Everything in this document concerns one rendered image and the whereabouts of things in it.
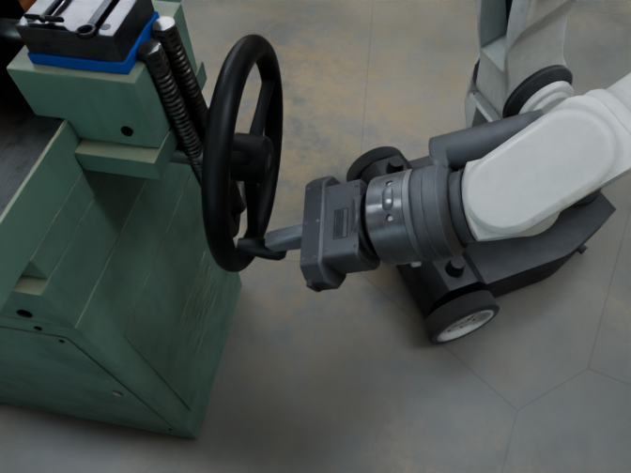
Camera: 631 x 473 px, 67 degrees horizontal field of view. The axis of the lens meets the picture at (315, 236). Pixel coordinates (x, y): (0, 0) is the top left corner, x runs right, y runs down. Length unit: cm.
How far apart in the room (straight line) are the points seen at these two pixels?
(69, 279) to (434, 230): 42
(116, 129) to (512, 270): 105
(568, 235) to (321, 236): 108
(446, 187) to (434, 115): 150
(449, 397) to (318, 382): 34
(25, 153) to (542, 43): 82
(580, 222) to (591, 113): 114
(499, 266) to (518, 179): 97
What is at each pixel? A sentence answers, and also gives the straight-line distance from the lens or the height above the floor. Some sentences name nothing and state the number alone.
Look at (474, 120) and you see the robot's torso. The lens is 119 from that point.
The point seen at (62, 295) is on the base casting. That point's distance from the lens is 62.
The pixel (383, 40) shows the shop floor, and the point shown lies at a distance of 226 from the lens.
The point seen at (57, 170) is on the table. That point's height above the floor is 87.
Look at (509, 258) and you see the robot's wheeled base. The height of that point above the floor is 17.
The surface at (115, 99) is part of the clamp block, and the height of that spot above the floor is 94.
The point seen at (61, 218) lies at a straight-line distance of 59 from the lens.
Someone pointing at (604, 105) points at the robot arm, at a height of 102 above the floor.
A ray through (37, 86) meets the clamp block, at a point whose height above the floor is 94.
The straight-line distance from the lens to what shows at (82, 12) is 54.
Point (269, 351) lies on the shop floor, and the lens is 134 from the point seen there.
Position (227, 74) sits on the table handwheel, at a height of 95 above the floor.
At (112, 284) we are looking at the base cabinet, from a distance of 71.
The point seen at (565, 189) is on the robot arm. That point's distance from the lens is 38.
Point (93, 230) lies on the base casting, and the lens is 64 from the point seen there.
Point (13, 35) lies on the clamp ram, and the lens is 63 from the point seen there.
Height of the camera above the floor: 125
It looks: 57 degrees down
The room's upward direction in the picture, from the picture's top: straight up
